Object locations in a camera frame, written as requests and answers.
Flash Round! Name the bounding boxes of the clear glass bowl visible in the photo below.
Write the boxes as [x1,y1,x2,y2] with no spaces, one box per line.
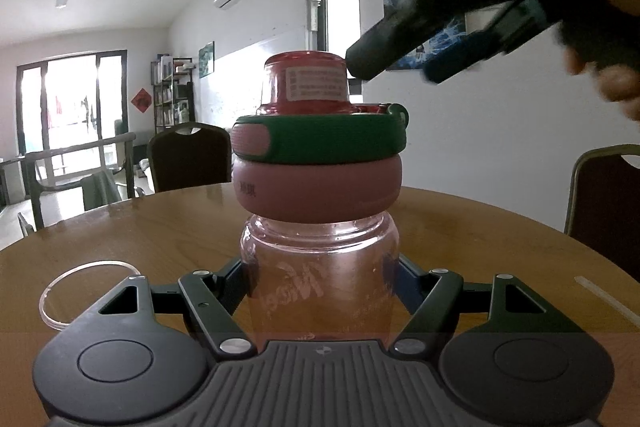
[38,260,141,332]

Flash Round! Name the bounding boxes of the person right hand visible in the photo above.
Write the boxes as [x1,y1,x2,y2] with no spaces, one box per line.
[564,0,640,122]

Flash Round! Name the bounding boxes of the wooden armchair with cloth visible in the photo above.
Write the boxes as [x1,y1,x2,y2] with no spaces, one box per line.
[18,132,139,231]

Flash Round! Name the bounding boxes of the gold framed chair right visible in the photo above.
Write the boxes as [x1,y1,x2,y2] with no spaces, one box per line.
[564,144,639,280]

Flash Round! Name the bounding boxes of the small framed wall picture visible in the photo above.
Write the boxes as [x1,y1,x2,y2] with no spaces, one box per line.
[198,41,215,79]

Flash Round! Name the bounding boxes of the red diamond wall decoration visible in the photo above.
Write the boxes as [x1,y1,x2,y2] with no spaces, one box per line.
[130,88,153,114]

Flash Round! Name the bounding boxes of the dark banquet chair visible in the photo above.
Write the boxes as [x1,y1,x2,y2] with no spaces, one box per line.
[148,122,232,193]

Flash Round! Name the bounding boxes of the pink green bottle cap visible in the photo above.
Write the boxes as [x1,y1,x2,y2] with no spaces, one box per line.
[231,51,409,223]

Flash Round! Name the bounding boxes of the white strip on table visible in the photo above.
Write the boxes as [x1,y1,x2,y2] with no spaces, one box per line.
[574,275,640,329]

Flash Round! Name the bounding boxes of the clear pink water bottle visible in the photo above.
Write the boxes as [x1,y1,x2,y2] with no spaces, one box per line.
[240,211,399,347]

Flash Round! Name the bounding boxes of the dark bookshelf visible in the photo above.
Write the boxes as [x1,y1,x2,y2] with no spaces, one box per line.
[151,54,195,133]

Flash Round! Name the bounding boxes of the blue abstract poster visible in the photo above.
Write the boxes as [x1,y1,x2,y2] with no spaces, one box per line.
[383,0,468,70]

